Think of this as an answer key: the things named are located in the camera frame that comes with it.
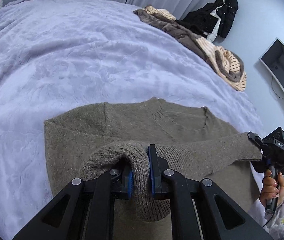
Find olive knit sweater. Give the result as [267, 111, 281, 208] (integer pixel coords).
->
[44, 98, 260, 239]

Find floral pyjama sleeve forearm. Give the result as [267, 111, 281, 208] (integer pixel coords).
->
[262, 193, 284, 239]

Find person's right hand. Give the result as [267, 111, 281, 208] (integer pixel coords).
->
[259, 170, 284, 207]

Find brown and striped blanket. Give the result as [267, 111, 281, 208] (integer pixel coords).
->
[133, 9, 247, 92]

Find black jacket on hanger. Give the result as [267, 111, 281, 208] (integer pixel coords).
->
[176, 0, 239, 42]

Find lavender plush bed blanket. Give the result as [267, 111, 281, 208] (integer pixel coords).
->
[0, 0, 263, 239]

